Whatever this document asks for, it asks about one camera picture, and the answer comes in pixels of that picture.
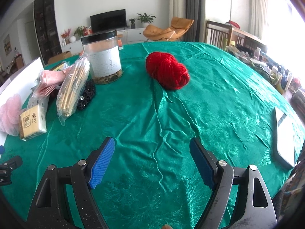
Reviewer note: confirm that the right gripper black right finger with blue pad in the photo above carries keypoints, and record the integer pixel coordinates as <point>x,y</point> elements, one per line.
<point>253,206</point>

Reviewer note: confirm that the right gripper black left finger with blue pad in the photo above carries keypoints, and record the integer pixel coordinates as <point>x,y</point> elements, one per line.
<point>50,207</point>

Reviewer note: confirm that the bagged bamboo sticks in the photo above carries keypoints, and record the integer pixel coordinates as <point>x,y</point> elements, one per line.
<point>72,88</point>

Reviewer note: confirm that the pink mesh bath puff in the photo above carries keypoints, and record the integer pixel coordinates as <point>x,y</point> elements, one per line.
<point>10,115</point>

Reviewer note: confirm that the white tablet device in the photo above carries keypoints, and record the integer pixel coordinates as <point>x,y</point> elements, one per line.
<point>284,140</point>

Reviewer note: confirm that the white storage box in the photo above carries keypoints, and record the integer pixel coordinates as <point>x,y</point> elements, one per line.
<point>21,83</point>

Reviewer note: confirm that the pink packet in plastic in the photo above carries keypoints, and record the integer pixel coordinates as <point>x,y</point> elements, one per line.
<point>48,81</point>

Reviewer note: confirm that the black lace scrunchie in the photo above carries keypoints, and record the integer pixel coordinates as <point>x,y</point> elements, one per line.
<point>88,94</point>

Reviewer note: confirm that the yellow black small box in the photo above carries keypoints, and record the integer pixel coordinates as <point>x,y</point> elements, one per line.
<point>61,66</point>

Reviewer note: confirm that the cardboard box on floor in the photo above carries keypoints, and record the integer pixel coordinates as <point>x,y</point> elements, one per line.
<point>59,57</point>

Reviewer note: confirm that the red flower vase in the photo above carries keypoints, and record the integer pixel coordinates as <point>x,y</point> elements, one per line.
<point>65,35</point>

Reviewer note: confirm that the green satin tablecloth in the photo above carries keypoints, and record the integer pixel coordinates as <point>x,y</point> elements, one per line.
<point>152,179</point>

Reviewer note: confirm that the dark glass display cabinet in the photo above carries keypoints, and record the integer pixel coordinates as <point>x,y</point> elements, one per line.
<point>46,29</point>

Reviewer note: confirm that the clear jar black lid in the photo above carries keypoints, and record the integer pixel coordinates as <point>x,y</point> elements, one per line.
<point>105,61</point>

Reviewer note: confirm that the red yarn ball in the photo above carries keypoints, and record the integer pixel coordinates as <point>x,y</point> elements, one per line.
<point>167,71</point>

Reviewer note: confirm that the black flat television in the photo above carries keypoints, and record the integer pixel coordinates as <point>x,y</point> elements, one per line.
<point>108,20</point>

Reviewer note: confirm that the white tv cabinet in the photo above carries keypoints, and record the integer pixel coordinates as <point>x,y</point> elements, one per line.
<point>127,36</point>

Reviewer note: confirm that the orange rocking lounge chair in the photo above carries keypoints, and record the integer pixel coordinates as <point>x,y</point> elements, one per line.
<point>178,27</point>

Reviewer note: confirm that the green potted plant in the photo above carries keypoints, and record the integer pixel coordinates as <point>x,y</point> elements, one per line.
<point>145,19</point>

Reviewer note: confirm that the white standing air conditioner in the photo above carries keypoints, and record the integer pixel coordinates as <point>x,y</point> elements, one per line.
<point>177,0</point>

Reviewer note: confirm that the grey curtain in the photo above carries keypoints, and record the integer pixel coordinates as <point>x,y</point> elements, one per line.
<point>195,10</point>

